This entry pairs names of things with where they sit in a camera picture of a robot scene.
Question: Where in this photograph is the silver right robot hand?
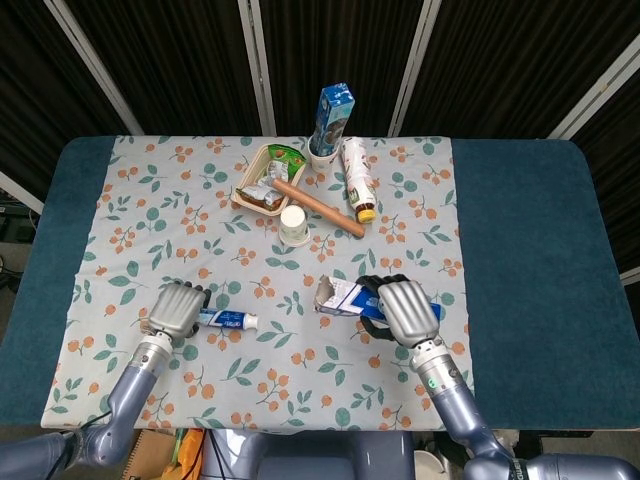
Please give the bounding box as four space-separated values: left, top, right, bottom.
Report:
355 273 444 349

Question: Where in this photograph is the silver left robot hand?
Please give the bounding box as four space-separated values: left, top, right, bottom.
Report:
147 282 212 340

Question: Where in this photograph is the blue white toothpaste tube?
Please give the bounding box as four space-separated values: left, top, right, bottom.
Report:
197 307 260 332

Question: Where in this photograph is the blue toothpaste box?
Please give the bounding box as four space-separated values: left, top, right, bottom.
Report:
313 273 445 324

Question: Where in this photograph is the blue cookie package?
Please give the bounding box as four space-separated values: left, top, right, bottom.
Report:
312 83 356 157

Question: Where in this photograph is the floral berry print tablecloth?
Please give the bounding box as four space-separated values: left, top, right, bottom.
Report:
38 134 475 432

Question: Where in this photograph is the teal table cover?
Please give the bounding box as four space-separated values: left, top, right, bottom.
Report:
0 134 624 426

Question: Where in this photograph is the leaf print paper cup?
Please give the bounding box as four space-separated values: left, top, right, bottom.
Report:
277 204 311 247

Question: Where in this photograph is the orange plastic bag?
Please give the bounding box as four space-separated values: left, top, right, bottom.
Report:
169 428 206 480

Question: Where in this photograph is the white bottle yellow cap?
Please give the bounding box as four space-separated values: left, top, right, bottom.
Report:
340 137 379 224

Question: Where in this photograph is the beige food tray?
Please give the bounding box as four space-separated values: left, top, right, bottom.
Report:
230 143 307 216

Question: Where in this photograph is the silver snack packet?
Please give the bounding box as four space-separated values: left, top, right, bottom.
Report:
259 160 291 182

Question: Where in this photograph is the flower print paper cup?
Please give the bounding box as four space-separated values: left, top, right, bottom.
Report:
306 134 341 174

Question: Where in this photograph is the grey robot torso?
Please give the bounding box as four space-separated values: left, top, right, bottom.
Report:
199 429 416 480

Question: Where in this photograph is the white partition frame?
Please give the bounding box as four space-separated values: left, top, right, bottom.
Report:
388 0 444 137
0 169 46 216
547 49 640 141
42 0 146 136
237 0 279 136

